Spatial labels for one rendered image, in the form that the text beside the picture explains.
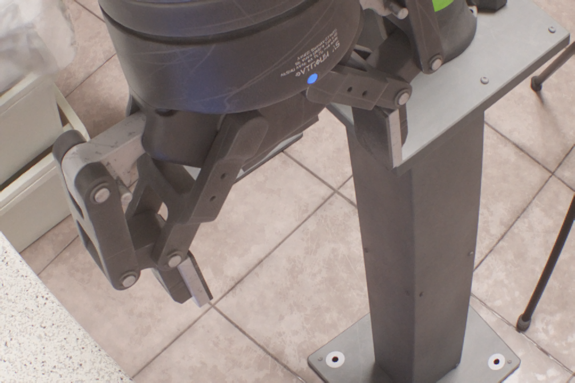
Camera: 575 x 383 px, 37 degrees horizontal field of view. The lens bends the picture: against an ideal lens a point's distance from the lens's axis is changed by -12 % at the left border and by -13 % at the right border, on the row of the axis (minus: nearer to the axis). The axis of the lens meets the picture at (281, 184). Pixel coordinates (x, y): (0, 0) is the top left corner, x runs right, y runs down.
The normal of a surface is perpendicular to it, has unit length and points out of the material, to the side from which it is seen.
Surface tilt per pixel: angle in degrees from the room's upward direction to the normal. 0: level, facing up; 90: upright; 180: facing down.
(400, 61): 20
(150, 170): 49
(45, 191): 96
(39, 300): 0
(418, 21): 90
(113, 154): 90
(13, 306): 0
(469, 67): 0
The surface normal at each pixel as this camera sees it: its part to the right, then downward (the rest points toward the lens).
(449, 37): 0.45, 0.37
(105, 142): -0.04, -0.61
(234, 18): 0.18, 0.81
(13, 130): 0.60, 0.68
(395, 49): -0.40, -0.32
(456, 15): 0.69, 0.37
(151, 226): 0.14, -0.70
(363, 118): -0.79, 0.56
